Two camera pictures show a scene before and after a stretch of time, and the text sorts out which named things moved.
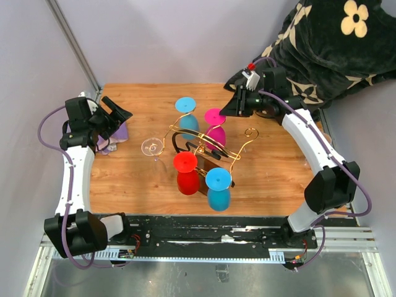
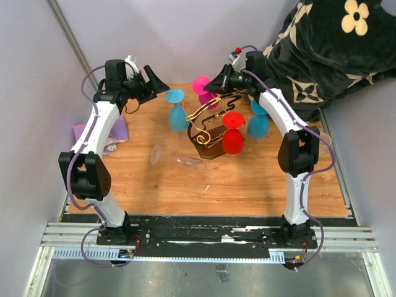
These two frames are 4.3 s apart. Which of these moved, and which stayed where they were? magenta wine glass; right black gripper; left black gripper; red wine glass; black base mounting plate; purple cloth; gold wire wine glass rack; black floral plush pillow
Moved: red wine glass; gold wire wine glass rack; left black gripper; magenta wine glass; right black gripper
Stayed: black floral plush pillow; purple cloth; black base mounting plate
